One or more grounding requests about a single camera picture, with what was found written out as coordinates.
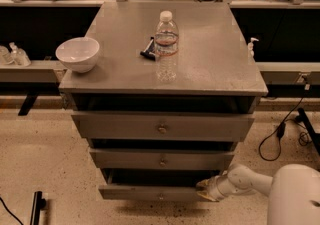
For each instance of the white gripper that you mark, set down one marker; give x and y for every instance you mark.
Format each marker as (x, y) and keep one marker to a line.
(217, 187)

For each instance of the grey bottom drawer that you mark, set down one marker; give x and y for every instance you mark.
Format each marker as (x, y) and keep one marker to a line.
(153, 185)

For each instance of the grey drawer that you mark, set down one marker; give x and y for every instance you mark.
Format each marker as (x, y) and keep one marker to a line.
(153, 185)
(163, 126)
(160, 160)

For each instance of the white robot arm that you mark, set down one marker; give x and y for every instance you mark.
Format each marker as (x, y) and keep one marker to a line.
(293, 191)

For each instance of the grey top drawer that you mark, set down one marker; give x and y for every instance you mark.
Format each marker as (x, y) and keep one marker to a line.
(163, 126)

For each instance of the grey middle drawer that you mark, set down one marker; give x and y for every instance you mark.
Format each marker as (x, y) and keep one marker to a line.
(160, 160)

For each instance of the grey drawer cabinet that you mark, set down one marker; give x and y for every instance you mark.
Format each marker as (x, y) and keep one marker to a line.
(216, 74)

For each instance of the black stand leg right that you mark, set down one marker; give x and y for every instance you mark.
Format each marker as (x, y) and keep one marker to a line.
(315, 137)

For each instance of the white pump bottle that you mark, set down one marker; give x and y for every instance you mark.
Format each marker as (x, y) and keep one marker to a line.
(251, 45)

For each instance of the black razor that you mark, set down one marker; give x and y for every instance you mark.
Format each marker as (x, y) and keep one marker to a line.
(149, 52)

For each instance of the clear plastic water bottle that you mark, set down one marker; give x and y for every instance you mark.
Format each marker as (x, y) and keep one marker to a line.
(166, 41)

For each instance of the black stand base bottom left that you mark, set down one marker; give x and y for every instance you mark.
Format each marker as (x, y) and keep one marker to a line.
(39, 203)

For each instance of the white bowl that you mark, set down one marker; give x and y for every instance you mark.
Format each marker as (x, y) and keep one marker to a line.
(79, 54)

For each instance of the clear bottle on ledge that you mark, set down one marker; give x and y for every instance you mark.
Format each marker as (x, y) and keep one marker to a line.
(19, 55)

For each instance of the clear container at left edge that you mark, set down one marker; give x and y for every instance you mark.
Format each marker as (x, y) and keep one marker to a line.
(5, 56)

